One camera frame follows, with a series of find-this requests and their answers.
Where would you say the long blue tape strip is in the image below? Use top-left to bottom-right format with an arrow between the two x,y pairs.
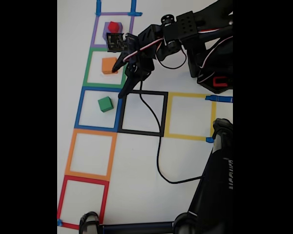
205,95 -> 233,103

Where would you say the orange cube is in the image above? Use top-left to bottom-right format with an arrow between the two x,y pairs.
102,58 -> 118,75

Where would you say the purple square block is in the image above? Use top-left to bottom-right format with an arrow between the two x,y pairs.
102,21 -> 124,41

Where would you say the black camera cable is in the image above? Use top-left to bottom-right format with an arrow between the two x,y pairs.
139,79 -> 206,185

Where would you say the black tripod stand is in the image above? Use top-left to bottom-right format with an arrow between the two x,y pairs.
78,118 -> 233,234

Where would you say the small red cube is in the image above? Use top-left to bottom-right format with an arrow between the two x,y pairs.
107,21 -> 120,34

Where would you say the green cube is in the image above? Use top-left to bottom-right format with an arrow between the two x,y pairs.
98,96 -> 113,113

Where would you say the red square frame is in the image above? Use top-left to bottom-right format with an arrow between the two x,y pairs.
57,175 -> 110,230

